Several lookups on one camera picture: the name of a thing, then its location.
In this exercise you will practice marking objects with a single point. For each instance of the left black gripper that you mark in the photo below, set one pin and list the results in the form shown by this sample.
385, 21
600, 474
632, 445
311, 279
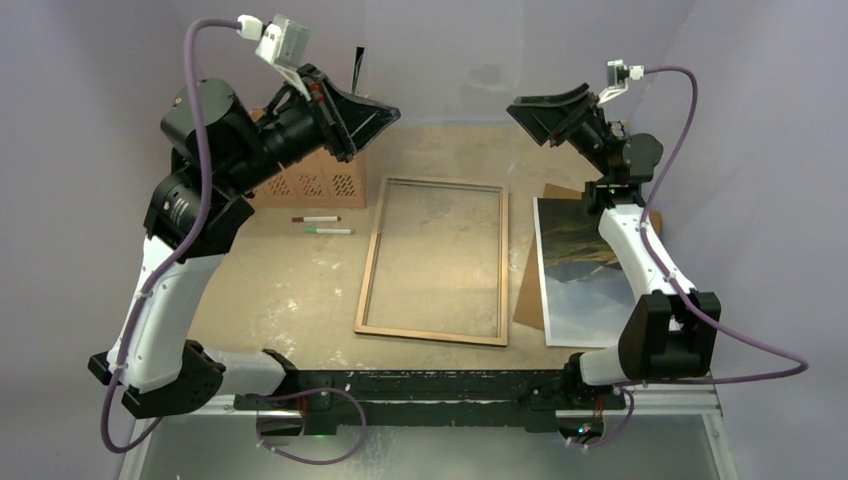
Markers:
345, 121

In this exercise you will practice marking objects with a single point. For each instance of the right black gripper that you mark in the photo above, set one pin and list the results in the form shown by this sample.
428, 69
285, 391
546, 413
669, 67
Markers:
583, 115

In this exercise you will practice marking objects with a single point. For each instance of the landscape photo print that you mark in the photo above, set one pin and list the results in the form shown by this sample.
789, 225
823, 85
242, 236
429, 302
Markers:
585, 297

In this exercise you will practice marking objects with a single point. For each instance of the wooden picture frame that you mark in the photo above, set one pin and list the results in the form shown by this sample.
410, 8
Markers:
500, 340

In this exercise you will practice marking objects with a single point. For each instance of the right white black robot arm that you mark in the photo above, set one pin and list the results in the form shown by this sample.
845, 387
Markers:
663, 340

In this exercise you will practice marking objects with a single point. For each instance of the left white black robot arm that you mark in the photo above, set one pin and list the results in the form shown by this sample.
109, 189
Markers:
219, 156

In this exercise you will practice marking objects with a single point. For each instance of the orange perforated organizer rack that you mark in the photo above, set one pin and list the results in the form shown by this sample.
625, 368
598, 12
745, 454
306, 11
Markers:
318, 181

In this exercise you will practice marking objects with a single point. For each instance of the red capped white marker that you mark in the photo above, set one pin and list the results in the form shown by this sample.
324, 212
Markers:
315, 219

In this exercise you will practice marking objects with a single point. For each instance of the green capped white marker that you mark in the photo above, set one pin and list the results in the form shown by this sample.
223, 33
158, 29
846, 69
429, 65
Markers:
329, 231

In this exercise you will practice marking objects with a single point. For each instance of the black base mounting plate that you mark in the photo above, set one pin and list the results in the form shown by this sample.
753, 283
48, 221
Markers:
527, 399

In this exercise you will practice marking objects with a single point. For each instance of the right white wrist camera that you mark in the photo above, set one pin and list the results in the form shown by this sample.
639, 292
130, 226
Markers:
619, 76

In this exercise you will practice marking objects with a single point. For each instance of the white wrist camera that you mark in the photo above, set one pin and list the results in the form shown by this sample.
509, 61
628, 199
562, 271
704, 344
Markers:
619, 76
281, 43

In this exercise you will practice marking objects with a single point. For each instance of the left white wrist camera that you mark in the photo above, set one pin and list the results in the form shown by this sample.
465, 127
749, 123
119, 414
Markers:
281, 43

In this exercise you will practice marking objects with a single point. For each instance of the aluminium rail frame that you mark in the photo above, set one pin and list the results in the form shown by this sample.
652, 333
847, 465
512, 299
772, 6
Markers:
283, 290

